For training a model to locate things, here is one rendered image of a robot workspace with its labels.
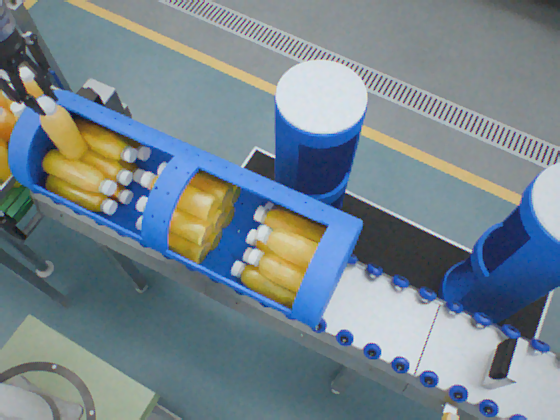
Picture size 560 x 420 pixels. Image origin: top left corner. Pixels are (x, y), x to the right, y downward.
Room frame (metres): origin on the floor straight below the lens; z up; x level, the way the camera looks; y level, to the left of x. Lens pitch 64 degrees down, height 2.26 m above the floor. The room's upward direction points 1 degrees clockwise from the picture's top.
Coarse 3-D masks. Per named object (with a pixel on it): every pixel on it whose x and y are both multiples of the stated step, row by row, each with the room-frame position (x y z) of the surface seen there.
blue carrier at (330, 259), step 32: (64, 96) 0.83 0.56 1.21; (32, 128) 0.72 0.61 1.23; (128, 128) 0.73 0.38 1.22; (32, 160) 0.71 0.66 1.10; (160, 160) 0.76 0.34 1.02; (192, 160) 0.63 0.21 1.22; (224, 160) 0.66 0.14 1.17; (160, 192) 0.55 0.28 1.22; (256, 192) 0.55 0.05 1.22; (288, 192) 0.56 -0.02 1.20; (128, 224) 0.57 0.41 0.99; (160, 224) 0.48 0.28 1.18; (256, 224) 0.58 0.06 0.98; (352, 224) 0.48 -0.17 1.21; (224, 256) 0.49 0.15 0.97; (320, 256) 0.39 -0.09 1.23; (320, 288) 0.33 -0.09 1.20; (320, 320) 0.30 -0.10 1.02
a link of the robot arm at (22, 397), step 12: (0, 384) 0.11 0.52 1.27; (0, 396) 0.09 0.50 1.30; (12, 396) 0.09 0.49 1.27; (24, 396) 0.10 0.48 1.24; (36, 396) 0.10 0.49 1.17; (0, 408) 0.07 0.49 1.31; (12, 408) 0.07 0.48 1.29; (24, 408) 0.07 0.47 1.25; (36, 408) 0.08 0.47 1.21; (48, 408) 0.08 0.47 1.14
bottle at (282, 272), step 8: (264, 256) 0.43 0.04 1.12; (272, 256) 0.43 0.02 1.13; (256, 264) 0.42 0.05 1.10; (264, 264) 0.41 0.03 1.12; (272, 264) 0.41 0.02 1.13; (280, 264) 0.41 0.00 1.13; (288, 264) 0.41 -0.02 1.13; (264, 272) 0.39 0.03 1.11; (272, 272) 0.39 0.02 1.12; (280, 272) 0.39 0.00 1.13; (288, 272) 0.39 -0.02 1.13; (296, 272) 0.39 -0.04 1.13; (304, 272) 0.39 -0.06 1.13; (272, 280) 0.38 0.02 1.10; (280, 280) 0.37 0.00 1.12; (288, 280) 0.37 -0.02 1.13; (296, 280) 0.37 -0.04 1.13; (288, 288) 0.36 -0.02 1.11; (296, 288) 0.35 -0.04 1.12
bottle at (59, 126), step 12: (60, 108) 0.73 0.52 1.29; (48, 120) 0.70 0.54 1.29; (60, 120) 0.70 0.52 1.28; (72, 120) 0.73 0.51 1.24; (48, 132) 0.69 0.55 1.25; (60, 132) 0.69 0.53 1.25; (72, 132) 0.71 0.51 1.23; (60, 144) 0.69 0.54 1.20; (72, 144) 0.69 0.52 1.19; (84, 144) 0.72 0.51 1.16; (72, 156) 0.69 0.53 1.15
